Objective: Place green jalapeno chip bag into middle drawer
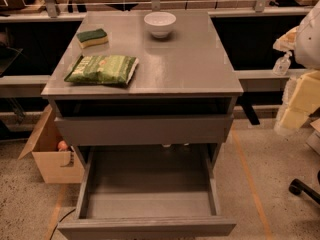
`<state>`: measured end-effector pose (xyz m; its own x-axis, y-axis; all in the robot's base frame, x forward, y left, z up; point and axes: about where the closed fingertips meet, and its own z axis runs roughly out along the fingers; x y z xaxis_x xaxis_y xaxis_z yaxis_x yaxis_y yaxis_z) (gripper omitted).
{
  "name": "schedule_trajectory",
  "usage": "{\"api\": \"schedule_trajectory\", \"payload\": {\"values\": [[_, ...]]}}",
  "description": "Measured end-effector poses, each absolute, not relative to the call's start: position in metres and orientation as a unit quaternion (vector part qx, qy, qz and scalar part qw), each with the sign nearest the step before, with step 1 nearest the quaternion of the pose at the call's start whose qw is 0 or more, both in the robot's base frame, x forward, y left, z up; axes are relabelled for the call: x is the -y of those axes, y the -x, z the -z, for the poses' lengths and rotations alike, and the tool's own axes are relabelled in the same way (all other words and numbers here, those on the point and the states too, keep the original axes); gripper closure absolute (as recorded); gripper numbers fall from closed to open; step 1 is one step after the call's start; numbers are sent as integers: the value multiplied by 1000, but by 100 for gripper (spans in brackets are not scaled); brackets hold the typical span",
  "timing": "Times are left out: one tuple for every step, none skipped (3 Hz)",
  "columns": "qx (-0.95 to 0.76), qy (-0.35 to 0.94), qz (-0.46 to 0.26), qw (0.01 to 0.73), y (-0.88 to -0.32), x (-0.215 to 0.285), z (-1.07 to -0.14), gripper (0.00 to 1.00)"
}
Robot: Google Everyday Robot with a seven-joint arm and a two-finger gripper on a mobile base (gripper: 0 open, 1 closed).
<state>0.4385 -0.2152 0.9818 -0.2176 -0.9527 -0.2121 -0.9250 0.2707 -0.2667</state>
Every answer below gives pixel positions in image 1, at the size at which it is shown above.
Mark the orange object in box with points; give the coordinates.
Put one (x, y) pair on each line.
(62, 146)

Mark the grey top drawer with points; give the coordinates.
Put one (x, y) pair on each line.
(145, 130)

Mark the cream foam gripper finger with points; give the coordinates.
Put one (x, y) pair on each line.
(301, 98)

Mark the green and yellow sponge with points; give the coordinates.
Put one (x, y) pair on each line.
(92, 37)

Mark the cardboard box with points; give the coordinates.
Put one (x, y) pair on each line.
(55, 166)

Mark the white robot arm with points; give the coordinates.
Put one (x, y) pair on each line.
(304, 40)

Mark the green jalapeno chip bag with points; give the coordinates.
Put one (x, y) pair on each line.
(102, 70)

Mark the grey drawer cabinet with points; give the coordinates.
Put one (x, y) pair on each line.
(187, 74)

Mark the black office chair base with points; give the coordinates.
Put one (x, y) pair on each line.
(296, 187)

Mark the white ceramic bowl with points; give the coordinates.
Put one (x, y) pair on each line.
(159, 24)

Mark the open grey middle drawer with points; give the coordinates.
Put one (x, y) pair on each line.
(147, 192)

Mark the clear sanitizer pump bottle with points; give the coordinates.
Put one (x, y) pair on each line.
(282, 64)

